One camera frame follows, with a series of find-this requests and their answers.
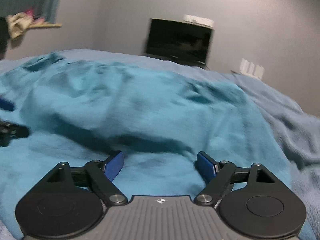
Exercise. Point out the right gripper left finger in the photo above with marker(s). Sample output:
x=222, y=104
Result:
x=69, y=201

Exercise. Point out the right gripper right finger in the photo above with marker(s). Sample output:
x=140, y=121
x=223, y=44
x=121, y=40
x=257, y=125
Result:
x=251, y=201

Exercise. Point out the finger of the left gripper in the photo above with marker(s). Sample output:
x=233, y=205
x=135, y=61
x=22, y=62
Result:
x=6, y=105

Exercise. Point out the teal large garment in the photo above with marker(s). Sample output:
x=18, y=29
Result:
x=78, y=111

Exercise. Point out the black garment on shelf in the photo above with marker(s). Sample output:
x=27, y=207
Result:
x=4, y=37

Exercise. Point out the beige garment on shelf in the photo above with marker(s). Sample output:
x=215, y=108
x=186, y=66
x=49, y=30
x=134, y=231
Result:
x=18, y=24

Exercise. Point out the light blue fleece blanket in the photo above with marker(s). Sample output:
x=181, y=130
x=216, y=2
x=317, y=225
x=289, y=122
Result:
x=295, y=132

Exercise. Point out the pink items on shelf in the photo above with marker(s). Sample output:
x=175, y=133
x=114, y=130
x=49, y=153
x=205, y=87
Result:
x=37, y=18

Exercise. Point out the white router with antennas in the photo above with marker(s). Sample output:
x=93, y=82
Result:
x=252, y=70

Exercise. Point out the black television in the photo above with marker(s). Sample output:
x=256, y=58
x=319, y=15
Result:
x=179, y=41

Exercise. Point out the white box above television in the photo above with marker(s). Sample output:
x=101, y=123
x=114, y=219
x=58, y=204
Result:
x=199, y=21

